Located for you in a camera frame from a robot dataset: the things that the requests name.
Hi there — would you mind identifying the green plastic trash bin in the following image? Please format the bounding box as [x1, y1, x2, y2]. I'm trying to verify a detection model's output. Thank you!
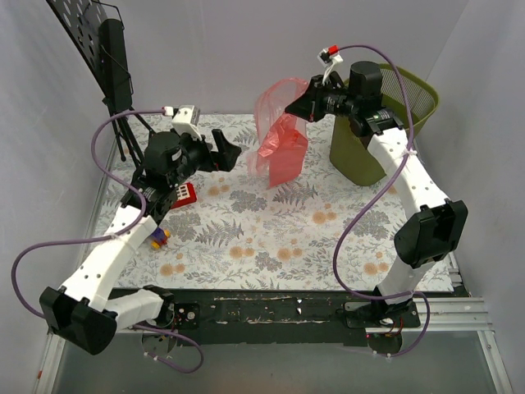
[330, 64, 440, 186]

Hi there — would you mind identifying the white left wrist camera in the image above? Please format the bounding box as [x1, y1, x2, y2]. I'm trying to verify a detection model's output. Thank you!
[163, 105, 202, 140]

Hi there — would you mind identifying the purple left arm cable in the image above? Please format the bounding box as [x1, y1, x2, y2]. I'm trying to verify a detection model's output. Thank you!
[11, 107, 205, 374]

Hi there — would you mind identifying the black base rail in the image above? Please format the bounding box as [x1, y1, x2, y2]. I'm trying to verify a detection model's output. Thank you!
[126, 289, 423, 348]

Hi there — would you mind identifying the black music stand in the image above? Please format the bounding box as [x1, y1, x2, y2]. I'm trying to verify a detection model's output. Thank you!
[48, 1, 173, 172]

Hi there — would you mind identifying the red calculator toy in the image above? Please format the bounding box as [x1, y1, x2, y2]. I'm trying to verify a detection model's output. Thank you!
[171, 182, 197, 209]

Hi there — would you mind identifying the floral patterned table mat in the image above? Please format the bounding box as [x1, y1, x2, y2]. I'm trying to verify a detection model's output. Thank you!
[116, 115, 405, 291]

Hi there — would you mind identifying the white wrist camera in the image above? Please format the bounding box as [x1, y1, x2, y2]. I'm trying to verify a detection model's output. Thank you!
[163, 105, 202, 140]
[317, 45, 344, 69]

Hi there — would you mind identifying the red torn trash bag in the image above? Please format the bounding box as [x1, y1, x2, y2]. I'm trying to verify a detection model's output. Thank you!
[247, 78, 308, 189]

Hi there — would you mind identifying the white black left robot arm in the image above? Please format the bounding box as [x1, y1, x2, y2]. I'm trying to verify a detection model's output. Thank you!
[39, 129, 242, 355]

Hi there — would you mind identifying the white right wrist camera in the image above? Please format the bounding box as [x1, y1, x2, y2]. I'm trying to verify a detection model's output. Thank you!
[317, 45, 344, 69]

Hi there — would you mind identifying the colourful toy figure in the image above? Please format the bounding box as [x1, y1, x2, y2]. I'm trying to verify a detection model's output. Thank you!
[150, 227, 171, 250]

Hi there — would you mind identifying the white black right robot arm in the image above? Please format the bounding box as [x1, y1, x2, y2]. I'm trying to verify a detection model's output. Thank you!
[285, 61, 468, 327]

